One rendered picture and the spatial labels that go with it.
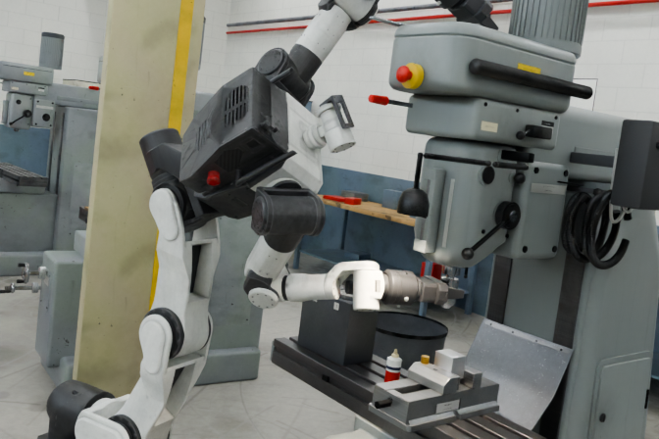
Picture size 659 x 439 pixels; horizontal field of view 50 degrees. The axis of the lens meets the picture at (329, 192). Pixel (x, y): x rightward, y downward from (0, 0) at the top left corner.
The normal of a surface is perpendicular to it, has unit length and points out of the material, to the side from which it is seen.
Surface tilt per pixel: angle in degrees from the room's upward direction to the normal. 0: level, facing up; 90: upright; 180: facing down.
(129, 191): 90
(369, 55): 90
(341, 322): 90
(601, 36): 90
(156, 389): 115
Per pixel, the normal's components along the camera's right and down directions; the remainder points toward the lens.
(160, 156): -0.49, 0.01
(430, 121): -0.79, -0.04
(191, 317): 0.87, -0.01
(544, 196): 0.61, 0.14
